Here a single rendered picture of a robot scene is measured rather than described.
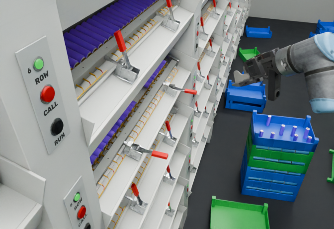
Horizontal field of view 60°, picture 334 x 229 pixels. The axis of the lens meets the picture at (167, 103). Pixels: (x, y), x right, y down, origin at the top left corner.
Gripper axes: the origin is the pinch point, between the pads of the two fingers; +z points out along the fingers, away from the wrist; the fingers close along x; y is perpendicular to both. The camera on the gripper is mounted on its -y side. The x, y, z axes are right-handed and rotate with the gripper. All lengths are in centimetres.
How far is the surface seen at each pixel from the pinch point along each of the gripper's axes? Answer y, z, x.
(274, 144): -41, 21, -29
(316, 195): -88, 29, -54
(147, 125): 5.3, -9.8, 47.7
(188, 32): 23.8, -6.4, 18.2
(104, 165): 4, -17, 65
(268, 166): -53, 31, -29
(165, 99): 8.6, -5.2, 36.2
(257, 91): -32, 88, -116
